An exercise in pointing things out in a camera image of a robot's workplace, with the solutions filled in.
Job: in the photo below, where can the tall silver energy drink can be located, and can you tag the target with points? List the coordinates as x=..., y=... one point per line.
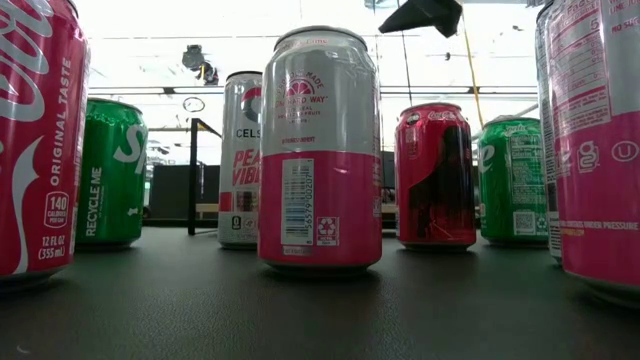
x=542, y=100

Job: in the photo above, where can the wooden shelf with black legs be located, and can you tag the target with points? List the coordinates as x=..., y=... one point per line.
x=192, y=190

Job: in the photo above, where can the silver Celsius Peach Vibe can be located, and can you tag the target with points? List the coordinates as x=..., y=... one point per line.
x=240, y=150

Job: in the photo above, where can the dark hanging device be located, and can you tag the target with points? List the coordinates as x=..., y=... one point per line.
x=192, y=57

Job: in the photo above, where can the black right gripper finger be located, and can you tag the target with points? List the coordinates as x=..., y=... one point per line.
x=430, y=14

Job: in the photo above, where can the green Sprite can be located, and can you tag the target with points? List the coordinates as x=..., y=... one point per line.
x=510, y=185
x=110, y=175

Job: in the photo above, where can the black table mat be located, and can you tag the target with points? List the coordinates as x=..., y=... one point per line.
x=200, y=310

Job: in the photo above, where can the pink and silver can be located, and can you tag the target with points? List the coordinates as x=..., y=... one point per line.
x=600, y=175
x=320, y=200

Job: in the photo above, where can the red Coca-Cola Star Wars can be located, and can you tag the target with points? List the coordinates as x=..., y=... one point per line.
x=430, y=175

